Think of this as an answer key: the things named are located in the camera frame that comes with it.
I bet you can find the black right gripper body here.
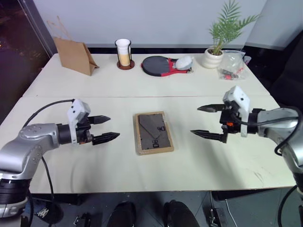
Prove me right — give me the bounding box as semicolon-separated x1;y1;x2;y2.
219;105;242;135

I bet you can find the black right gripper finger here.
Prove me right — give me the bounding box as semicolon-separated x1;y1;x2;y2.
197;104;224;113
190;130;228;144

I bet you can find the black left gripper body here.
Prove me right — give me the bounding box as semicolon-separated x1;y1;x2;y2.
75;116;93;145

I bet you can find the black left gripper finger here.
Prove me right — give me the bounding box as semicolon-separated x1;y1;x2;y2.
87;115;111;125
91;132;121;146

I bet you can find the clear plastic bag of parts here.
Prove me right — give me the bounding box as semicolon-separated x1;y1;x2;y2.
218;50;251;82

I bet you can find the white ribbed plant pot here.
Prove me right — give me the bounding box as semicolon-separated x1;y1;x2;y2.
201;48;224;70

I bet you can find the white crumpled cloth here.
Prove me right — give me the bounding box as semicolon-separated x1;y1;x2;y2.
175;56;195;70

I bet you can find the black table tennis paddle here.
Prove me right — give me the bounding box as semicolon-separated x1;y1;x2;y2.
141;55;194;78

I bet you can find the brown paper bag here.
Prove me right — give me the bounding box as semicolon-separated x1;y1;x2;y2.
46;16;100;77

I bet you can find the cup holder with cups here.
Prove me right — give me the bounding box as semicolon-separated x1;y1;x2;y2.
115;39;135;70

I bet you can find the black chair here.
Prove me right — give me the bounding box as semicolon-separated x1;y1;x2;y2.
243;30;303;109

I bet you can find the dark rounded shape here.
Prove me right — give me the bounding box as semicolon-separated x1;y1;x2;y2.
163;200;201;227

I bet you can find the green palm plant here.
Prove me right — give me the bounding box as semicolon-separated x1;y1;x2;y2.
208;0;260;55

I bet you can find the black round stand base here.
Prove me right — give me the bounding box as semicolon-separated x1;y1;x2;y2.
35;202;64;225

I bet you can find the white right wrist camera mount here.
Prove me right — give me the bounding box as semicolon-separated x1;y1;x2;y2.
223;86;251;138

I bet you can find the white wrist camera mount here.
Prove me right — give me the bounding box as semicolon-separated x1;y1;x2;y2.
223;86;251;138
66;99;91;144

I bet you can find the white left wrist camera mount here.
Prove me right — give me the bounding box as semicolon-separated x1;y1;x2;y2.
66;99;91;144

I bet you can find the wooden framed dark board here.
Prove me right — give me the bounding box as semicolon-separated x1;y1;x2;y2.
135;111;175;156

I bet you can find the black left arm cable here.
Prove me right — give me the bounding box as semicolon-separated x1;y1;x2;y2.
24;99;74;227

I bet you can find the black table bracket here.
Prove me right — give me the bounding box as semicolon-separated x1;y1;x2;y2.
73;212;92;227
206;206;228;227

